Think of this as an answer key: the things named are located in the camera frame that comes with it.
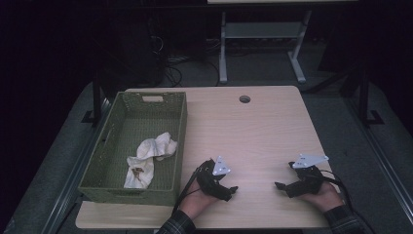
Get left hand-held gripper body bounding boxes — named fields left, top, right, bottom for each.
left=195, top=155, right=233, bottom=201

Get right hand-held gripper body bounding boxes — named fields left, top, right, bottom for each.
left=286, top=153, right=329, bottom=199

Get white towel with brown print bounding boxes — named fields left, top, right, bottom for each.
left=123, top=132, right=179, bottom=189

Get green woven basket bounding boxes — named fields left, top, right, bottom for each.
left=77, top=91, right=188, bottom=207

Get person's right hand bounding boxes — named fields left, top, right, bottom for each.
left=296, top=181, right=345, bottom=213

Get person's left hand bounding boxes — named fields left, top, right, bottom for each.
left=179, top=179, right=222, bottom=220

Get black metal stand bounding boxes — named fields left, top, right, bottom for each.
left=81, top=72, right=105, bottom=126
left=358, top=69, right=385, bottom=126

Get dark box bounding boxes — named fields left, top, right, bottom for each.
left=103, top=13, right=169, bottom=88

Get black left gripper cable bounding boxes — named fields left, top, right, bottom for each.
left=171, top=165, right=203, bottom=215

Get black floor cables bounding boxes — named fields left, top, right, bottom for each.
left=164, top=55, right=222, bottom=87

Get white metal desk frame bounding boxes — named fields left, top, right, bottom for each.
left=207, top=0, right=358, bottom=85

